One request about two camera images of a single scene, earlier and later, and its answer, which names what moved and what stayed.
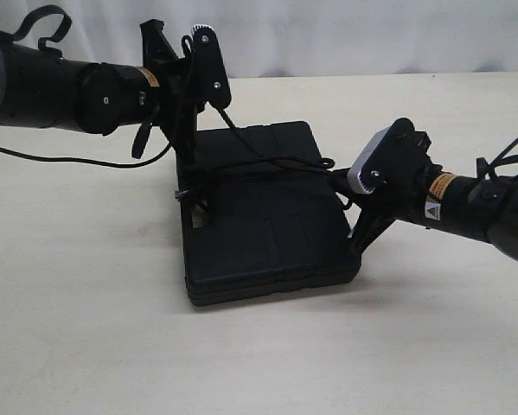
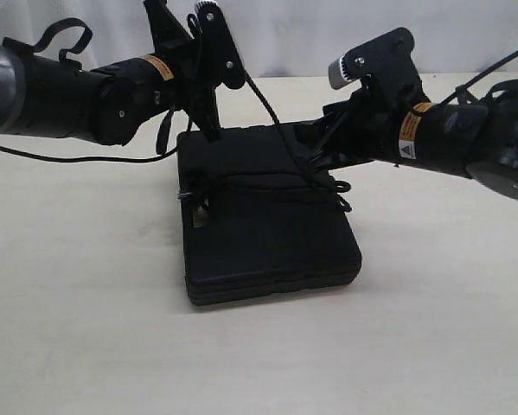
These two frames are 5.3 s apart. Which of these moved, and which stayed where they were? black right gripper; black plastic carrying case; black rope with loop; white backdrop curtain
Moved: black right gripper; black rope with loop
Stayed: black plastic carrying case; white backdrop curtain
